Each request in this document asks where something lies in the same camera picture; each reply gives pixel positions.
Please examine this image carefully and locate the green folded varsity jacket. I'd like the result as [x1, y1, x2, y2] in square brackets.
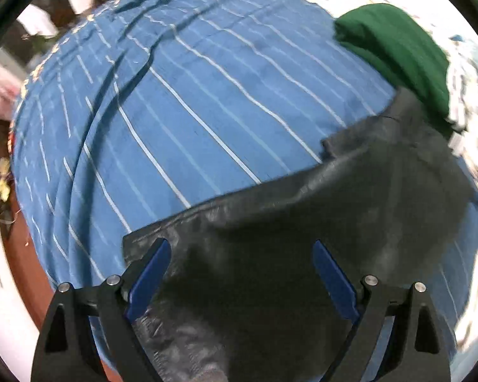
[334, 4, 453, 139]

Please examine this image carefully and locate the black leather jacket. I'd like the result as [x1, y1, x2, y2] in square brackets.
[123, 88, 472, 381]

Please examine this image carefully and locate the blue striped bed sheet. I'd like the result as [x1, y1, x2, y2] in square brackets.
[11, 0, 478, 382]

